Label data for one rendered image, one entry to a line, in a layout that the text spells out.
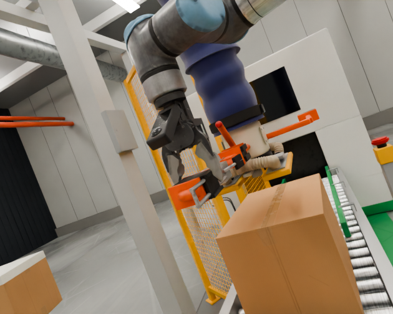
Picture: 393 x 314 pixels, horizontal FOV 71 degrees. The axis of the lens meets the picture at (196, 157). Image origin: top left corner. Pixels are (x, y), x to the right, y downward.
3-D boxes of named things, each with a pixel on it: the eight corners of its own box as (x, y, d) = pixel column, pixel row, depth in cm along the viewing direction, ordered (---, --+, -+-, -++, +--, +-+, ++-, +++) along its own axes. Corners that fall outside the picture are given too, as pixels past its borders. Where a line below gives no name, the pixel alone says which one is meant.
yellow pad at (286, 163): (271, 162, 129) (267, 152, 129) (293, 155, 125) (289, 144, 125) (263, 182, 97) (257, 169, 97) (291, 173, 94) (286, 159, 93)
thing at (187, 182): (191, 197, 65) (183, 177, 64) (219, 188, 62) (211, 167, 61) (176, 210, 57) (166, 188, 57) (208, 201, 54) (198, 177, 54)
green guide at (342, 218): (327, 174, 297) (324, 166, 296) (337, 171, 292) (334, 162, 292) (345, 237, 150) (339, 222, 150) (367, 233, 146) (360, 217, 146)
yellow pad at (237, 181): (234, 174, 136) (230, 165, 136) (253, 168, 132) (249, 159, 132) (215, 197, 105) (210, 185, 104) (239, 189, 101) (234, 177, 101)
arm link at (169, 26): (219, -20, 55) (176, 18, 62) (185, -33, 46) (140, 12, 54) (238, 25, 55) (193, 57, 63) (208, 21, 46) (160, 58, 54)
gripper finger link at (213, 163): (236, 167, 61) (208, 137, 63) (229, 173, 56) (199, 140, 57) (227, 176, 62) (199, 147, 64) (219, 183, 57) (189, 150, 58)
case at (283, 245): (272, 257, 161) (247, 194, 161) (346, 243, 145) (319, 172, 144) (252, 334, 107) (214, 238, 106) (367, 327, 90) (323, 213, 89)
